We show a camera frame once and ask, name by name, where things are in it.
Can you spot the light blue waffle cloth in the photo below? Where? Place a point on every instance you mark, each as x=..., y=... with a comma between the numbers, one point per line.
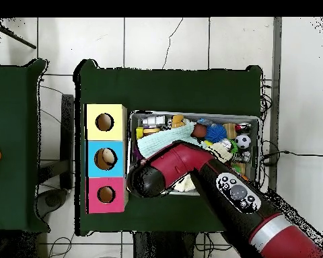
x=161, y=141

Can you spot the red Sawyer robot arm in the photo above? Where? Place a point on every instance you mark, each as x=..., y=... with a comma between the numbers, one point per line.
x=177, y=161

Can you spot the wooden box with three holes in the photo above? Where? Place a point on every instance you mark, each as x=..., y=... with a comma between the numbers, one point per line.
x=115, y=131

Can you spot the shallow clear mesh bin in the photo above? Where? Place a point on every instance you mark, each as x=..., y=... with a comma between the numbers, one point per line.
x=218, y=117

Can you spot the tan plush animal toy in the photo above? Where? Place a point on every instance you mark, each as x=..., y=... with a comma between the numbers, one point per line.
x=177, y=120

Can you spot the small brown toy football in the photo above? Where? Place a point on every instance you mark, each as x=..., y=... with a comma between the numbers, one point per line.
x=199, y=131

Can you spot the dark green table cloth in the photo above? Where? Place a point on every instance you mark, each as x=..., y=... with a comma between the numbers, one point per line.
x=164, y=88

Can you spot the blue spiky rubber ball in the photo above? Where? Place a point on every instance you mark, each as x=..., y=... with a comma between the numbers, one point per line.
x=216, y=133

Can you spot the cream knitted cloth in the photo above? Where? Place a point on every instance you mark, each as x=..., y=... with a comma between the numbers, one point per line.
x=222, y=151

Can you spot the light wooden block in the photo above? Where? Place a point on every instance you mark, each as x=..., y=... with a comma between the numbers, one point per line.
x=229, y=131

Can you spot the small black-white soccer ball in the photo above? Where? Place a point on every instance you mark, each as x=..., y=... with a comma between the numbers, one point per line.
x=242, y=141

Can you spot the black floor beam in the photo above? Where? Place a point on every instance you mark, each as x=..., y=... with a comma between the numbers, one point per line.
x=67, y=134

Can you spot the grey floor foot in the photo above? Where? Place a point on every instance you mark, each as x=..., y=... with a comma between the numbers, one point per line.
x=53, y=199

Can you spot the dark green side table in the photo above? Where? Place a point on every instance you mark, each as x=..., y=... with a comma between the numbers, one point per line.
x=13, y=107

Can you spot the black tripod leg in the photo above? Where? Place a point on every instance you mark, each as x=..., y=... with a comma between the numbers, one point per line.
x=18, y=39

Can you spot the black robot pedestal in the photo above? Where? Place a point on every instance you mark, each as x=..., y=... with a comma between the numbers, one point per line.
x=161, y=247

